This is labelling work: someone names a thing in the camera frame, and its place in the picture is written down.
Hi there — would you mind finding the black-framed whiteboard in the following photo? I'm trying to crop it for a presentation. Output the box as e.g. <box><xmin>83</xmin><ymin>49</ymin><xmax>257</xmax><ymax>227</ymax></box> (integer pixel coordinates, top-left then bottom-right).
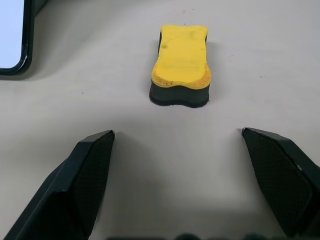
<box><xmin>0</xmin><ymin>0</ymin><xmax>55</xmax><ymax>80</ymax></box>

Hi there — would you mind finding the yellow and black eraser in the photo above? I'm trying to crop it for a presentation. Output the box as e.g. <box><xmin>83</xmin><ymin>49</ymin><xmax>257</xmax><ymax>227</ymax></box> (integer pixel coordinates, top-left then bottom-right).
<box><xmin>149</xmin><ymin>24</ymin><xmax>213</xmax><ymax>109</ymax></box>

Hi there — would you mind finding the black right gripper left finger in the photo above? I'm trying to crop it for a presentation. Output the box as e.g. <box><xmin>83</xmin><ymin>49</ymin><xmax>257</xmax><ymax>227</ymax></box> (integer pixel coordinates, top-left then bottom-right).
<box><xmin>0</xmin><ymin>129</ymin><xmax>116</xmax><ymax>240</ymax></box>

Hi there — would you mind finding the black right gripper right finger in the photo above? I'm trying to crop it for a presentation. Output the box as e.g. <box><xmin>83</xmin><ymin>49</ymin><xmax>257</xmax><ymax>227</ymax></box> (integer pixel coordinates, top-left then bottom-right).
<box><xmin>241</xmin><ymin>127</ymin><xmax>320</xmax><ymax>237</ymax></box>

